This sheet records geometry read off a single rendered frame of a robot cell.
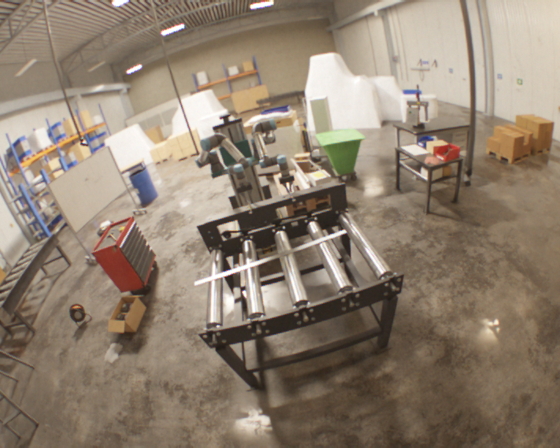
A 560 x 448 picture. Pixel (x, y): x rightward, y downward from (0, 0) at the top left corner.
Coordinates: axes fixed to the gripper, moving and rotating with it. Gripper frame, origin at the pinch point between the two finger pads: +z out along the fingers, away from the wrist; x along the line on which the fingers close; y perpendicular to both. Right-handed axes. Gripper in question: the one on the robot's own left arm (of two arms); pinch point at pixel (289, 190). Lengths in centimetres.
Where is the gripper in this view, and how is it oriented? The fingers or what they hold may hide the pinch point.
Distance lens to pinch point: 215.9
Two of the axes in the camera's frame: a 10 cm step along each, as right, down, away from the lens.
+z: 2.2, 8.1, 5.5
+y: 1.7, 5.2, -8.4
